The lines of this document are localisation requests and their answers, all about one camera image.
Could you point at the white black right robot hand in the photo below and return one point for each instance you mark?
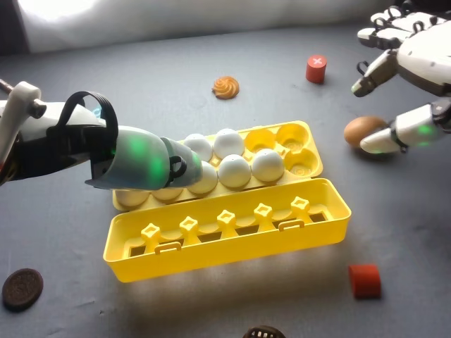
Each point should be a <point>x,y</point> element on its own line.
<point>426,53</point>

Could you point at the tan brown egg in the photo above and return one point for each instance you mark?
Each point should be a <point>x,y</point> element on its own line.
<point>359,130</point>

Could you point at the yellow plastic egg box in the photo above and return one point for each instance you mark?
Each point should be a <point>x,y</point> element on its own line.
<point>229,253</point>

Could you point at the red cylinder block white cross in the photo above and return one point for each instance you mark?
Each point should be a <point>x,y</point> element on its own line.
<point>316,70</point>

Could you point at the orange swirl cookie toy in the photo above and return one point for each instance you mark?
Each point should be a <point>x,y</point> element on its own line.
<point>226,88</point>

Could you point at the white backdrop sheet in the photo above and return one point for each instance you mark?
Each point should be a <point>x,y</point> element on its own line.
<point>211,17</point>

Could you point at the red rounded block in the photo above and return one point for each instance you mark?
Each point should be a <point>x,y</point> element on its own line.
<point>365,281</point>

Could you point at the grey table cloth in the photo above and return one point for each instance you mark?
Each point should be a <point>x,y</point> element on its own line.
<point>105,70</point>

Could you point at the brown round lattice biscuit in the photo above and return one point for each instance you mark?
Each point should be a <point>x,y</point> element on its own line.
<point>264,332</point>

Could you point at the dark chocolate sandwich cookie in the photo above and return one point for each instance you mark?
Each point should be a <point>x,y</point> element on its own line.
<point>22,289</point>

